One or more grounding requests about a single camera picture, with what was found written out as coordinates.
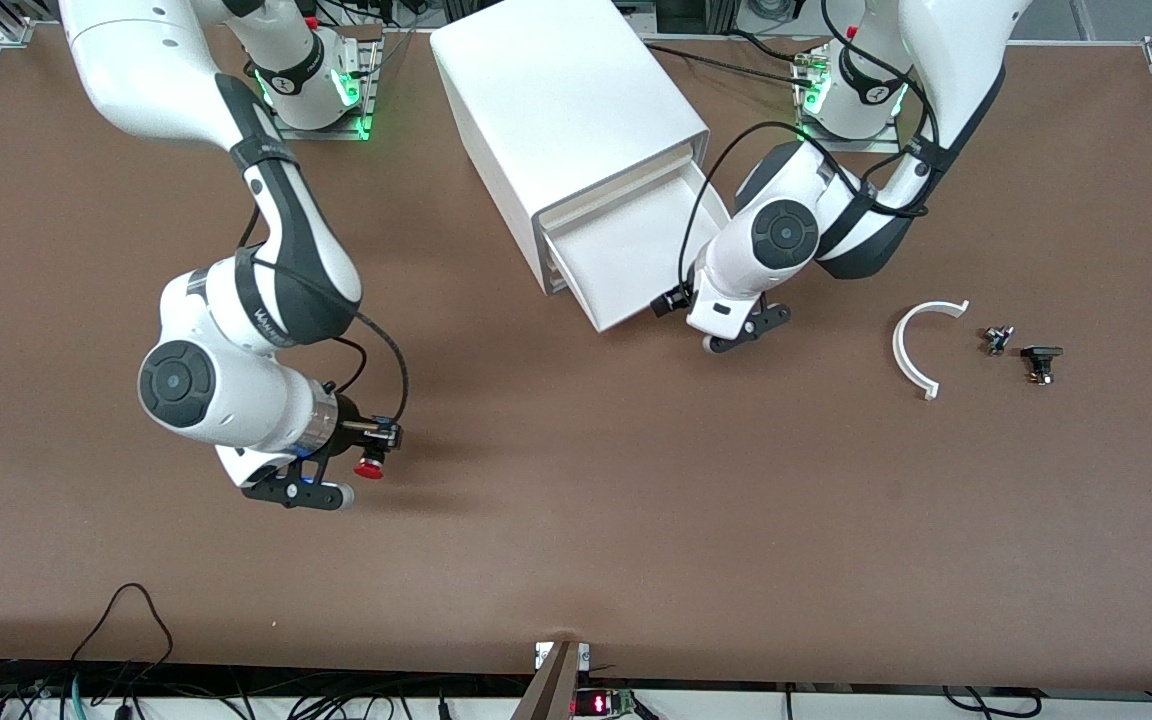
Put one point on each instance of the white drawer cabinet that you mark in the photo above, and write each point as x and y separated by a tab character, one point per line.
556	110

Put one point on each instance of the white pull-out drawer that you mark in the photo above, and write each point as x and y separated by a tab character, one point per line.
626	255

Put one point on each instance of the red push button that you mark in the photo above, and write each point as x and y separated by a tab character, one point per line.
369	468

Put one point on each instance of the brown angled beam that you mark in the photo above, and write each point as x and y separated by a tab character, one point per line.
548	690

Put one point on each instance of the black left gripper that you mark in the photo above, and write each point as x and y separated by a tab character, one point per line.
674	299

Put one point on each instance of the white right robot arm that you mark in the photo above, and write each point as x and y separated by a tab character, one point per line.
286	240

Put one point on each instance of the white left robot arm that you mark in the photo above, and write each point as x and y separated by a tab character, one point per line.
786	235

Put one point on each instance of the white semicircular plastic bracket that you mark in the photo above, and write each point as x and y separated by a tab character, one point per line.
901	350

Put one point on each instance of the small silver metal fitting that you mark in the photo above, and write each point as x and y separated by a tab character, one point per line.
997	341

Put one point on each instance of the black switch contact block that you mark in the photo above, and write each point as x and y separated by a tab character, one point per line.
1040	357

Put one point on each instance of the red display device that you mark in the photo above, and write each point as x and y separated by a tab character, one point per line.
601	703

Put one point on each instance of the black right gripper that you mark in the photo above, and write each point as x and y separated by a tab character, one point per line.
349	434

